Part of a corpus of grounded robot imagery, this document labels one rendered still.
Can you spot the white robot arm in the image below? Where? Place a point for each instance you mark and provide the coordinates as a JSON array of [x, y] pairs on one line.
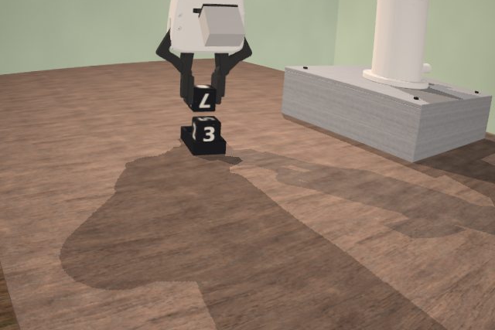
[[399, 41]]

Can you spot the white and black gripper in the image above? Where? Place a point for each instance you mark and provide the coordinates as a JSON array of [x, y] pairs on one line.
[[185, 36]]

